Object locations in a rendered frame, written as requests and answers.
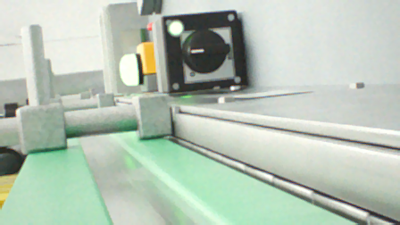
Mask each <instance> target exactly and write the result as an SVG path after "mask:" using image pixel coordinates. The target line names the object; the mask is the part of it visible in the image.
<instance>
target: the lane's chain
mask: <svg viewBox="0 0 400 225"><path fill-rule="evenodd" d="M162 138H165V139H166V140H170V141H171V142H173V143H175V144H177V145H179V146H183V147H185V148H186V149H189V150H191V151H192V152H195V153H197V154H200V155H203V156H204V157H208V158H209V159H212V160H214V161H216V162H217V163H221V164H222V165H225V166H227V167H230V168H231V169H233V170H235V171H238V172H242V173H243V174H246V175H247V176H250V177H252V178H254V179H258V180H259V181H262V182H263V183H265V184H268V185H269V186H272V187H274V188H276V189H280V190H281V191H284V192H286V193H288V194H290V195H292V196H296V197H297V198H300V199H302V200H305V201H306V202H308V203H310V204H313V205H317V206H318V207H320V208H322V209H324V210H326V211H329V212H330V213H334V214H336V215H338V216H340V217H342V218H345V219H346V220H350V221H352V222H355V223H356V224H360V225H400V221H398V220H394V219H392V218H389V217H387V216H385V215H383V214H378V213H377V212H373V211H371V210H367V209H365V208H362V207H361V206H358V205H357V204H352V203H349V202H347V201H345V200H343V199H339V198H337V197H334V196H330V195H329V194H325V193H324V192H321V191H319V190H316V189H314V188H311V187H307V186H305V185H302V184H300V183H297V182H294V181H292V180H291V179H286V178H283V177H281V176H279V175H277V174H273V173H271V172H268V171H264V170H262V169H259V168H257V167H254V166H253V165H251V164H248V163H246V162H241V161H239V160H237V159H233V158H232V157H228V156H227V155H224V154H220V153H217V152H214V151H213V150H212V149H208V148H206V147H202V146H199V145H197V144H194V143H192V142H188V141H186V140H184V139H182V138H178V137H176V136H173V135H172V136H168V137H162Z"/></svg>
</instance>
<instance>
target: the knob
mask: <svg viewBox="0 0 400 225"><path fill-rule="evenodd" d="M229 53H230V44H229V43H226V42H225V40H224V39H223V37H222V36H221V35H220V34H218V33H216V32H215V31H211V30H209V29H199V30H197V31H194V32H193V33H190V35H188V37H187V38H186V39H185V42H184V43H183V47H182V55H183V60H184V62H185V64H186V65H187V67H188V68H189V69H190V70H192V71H194V72H198V73H201V74H207V73H210V72H214V71H217V69H219V68H220V67H221V66H222V65H223V63H224V62H225V59H226V57H227V54H229Z"/></svg>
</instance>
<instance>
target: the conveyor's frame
mask: <svg viewBox="0 0 400 225"><path fill-rule="evenodd" d="M170 103H171V105H178V106H179V110H180V113H175V119H176V122H172V126H173V136H176V137H178V138H182V139H184V140H186V141H188V142H192V143H194V144H197V145H199V146H202V147H206V148H208V149H212V150H213V151H214V152H217V153H220V154H224V155H227V156H228V157H232V158H233V159H237V160H239V161H241V162H243V163H248V164H251V165H253V166H254V167H257V168H259V169H262V170H264V171H268V172H271V173H273V174H277V175H279V176H281V177H283V178H286V179H291V180H292V181H294V182H297V183H300V184H302V185H305V186H307V187H310V188H314V189H316V190H319V191H321V192H324V193H325V194H329V195H330V196H334V197H337V198H339V199H343V200H345V201H347V202H349V203H352V204H357V205H358V206H361V207H362V208H365V209H367V210H371V211H373V212H375V213H378V214H383V215H385V216H387V217H389V218H392V219H394V220H398V221H400V83H387V84H364V83H363V82H358V83H351V84H350V85H316V86H293V87H242V88H240V86H233V87H231V89H225V90H214V91H208V92H196V93H190V94H179V95H173V96H170Z"/></svg>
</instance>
